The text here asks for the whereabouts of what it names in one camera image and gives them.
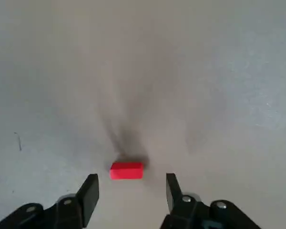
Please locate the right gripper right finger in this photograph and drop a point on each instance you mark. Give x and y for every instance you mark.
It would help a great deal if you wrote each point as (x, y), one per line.
(188, 212)

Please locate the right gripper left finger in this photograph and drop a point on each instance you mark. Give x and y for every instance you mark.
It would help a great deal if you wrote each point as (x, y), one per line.
(69, 210)

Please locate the red rectangular block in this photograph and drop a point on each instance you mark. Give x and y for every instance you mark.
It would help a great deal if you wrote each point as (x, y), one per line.
(126, 171)

